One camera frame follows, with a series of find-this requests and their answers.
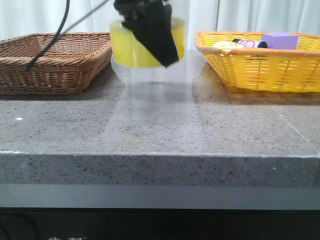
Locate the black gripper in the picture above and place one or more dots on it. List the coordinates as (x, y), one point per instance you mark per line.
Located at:
(150, 23)

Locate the white curtain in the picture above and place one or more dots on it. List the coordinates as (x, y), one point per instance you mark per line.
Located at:
(22, 17)

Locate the purple foam cube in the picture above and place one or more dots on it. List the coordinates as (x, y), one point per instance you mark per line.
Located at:
(280, 40)

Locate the yellow tape roll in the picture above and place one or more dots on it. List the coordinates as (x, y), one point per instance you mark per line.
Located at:
(130, 52)

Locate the yellow woven basket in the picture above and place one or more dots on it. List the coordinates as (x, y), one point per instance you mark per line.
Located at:
(263, 69)

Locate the toy bread loaf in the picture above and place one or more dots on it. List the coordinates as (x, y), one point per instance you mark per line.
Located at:
(228, 46)

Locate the brown wicker basket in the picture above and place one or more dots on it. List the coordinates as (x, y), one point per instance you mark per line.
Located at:
(67, 68)

